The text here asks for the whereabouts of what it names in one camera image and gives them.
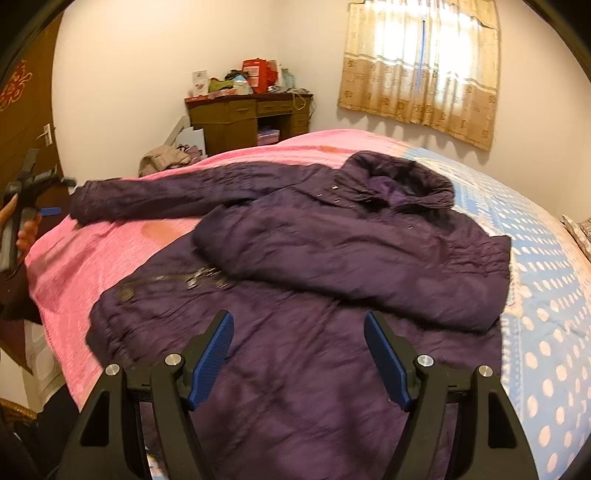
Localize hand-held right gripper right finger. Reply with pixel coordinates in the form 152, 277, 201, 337
364, 310, 539, 480

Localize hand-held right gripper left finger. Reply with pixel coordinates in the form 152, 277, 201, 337
55, 310, 235, 480

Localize purple padded jacket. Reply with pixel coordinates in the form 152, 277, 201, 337
69, 150, 512, 480

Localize beige clothes pile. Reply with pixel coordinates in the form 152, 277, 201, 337
139, 145, 192, 177

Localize person's left hand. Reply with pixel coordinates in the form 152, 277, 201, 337
0, 194, 41, 256

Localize brown wooden door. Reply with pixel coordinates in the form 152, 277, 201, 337
0, 14, 64, 374

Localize pink and blue printed blanket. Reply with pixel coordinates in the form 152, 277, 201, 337
23, 128, 591, 480

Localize white plastic drawer cabinet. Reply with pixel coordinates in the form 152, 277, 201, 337
23, 318, 66, 400

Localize white cardboard sheet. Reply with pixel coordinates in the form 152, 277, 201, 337
164, 115, 206, 155

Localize wicker basket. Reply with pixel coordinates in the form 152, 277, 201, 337
0, 397, 38, 423

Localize brown wooden desk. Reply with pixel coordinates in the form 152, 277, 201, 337
185, 91, 315, 158

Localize person's dark trousers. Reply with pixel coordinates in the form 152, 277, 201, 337
0, 383, 93, 480

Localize beige patterned curtain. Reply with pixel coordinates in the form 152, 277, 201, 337
337, 0, 502, 151

